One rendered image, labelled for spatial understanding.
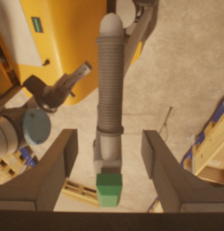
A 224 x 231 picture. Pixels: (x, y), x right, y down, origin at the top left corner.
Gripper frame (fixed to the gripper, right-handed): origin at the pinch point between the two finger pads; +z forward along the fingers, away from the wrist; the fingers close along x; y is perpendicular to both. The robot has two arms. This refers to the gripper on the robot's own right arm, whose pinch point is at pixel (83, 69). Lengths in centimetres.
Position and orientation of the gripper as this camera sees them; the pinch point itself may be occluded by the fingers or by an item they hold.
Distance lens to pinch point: 48.8
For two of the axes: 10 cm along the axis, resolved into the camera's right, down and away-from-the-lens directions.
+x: -0.7, 5.8, -8.1
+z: 7.6, -4.9, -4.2
